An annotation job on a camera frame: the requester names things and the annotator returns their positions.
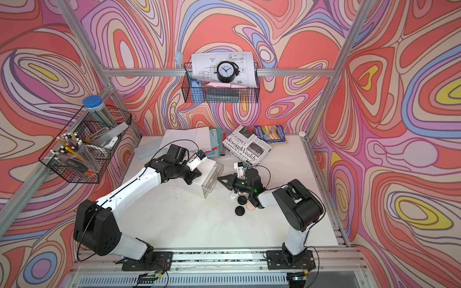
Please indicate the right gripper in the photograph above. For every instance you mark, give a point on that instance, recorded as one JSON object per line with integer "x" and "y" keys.
{"x": 230, "y": 185}

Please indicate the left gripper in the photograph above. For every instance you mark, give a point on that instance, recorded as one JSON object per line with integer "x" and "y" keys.
{"x": 195, "y": 173}

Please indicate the clear plastic drawer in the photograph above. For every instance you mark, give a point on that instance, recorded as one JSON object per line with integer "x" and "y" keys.
{"x": 208, "y": 188}

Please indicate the black earphone case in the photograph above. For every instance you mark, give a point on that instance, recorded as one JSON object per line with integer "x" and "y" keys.
{"x": 242, "y": 200}
{"x": 240, "y": 211}

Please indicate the white drawer cabinet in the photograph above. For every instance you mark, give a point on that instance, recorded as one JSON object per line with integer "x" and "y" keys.
{"x": 206, "y": 168}

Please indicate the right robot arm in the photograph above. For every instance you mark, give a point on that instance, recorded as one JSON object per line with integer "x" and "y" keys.
{"x": 300, "y": 207}

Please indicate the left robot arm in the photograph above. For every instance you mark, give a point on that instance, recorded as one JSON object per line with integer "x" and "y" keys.
{"x": 96, "y": 225}

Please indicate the white oblong earphone case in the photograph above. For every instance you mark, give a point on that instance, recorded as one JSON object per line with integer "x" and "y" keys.
{"x": 233, "y": 196}

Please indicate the pink earphone case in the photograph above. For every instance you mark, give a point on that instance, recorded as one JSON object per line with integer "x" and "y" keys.
{"x": 250, "y": 206}

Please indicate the folded newspaper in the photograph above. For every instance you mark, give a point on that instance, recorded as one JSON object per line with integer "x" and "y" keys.
{"x": 246, "y": 146}

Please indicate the white book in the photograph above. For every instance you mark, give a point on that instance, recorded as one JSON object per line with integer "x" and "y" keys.
{"x": 191, "y": 139}

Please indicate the stack of folders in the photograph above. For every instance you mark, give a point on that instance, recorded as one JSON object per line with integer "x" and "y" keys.
{"x": 216, "y": 139}

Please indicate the blue magazine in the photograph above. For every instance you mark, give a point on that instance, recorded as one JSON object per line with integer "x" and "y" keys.
{"x": 270, "y": 134}

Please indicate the white stapler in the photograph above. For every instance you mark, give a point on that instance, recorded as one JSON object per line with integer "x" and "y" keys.
{"x": 108, "y": 138}

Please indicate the black alarm clock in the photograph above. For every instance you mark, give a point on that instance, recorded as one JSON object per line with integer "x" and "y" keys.
{"x": 227, "y": 71}

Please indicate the white drawing paper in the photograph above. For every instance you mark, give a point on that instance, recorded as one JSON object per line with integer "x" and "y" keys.
{"x": 204, "y": 67}

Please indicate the blue lid pencil jar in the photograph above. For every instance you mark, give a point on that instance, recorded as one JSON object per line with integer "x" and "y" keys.
{"x": 96, "y": 107}

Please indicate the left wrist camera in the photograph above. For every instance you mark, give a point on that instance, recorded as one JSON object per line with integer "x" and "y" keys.
{"x": 196, "y": 160}

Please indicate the black wire wall basket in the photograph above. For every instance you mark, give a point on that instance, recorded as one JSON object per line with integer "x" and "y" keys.
{"x": 196, "y": 91}

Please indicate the black wire side basket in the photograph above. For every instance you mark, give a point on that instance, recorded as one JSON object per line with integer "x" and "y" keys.
{"x": 88, "y": 128}

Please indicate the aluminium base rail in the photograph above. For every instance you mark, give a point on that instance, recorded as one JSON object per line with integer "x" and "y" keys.
{"x": 225, "y": 268}

